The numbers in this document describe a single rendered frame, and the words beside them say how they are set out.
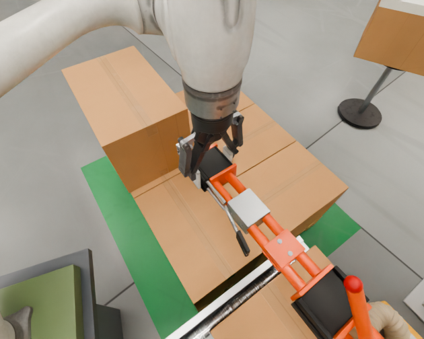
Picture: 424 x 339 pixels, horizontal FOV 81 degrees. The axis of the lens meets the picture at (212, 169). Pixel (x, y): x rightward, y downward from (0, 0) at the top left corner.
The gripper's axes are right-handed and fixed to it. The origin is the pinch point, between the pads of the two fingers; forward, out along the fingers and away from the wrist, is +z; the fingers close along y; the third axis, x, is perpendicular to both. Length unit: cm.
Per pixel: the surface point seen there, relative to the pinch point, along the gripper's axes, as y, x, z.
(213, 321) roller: -16, -24, 69
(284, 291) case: 4.2, -30.2, 28.7
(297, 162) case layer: 69, 13, 69
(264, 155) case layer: 56, 28, 69
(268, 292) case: 0.2, -27.9, 28.7
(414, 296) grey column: 96, -82, 122
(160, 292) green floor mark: -33, 9, 123
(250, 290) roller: 4, -24, 69
